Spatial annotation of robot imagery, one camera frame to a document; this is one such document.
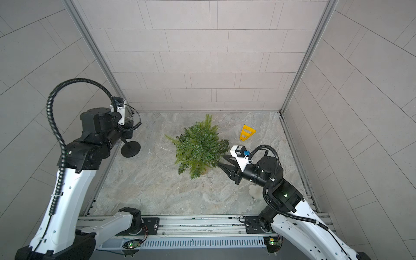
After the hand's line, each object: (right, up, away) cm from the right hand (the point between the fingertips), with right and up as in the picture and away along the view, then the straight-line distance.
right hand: (221, 162), depth 62 cm
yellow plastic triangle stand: (+18, +9, +43) cm, 48 cm away
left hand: (-37, +18, +2) cm, 41 cm away
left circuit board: (-36, -33, +2) cm, 49 cm away
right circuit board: (+22, -36, +6) cm, 42 cm away
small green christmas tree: (-9, +5, +3) cm, 10 cm away
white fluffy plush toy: (+18, -18, +17) cm, 30 cm away
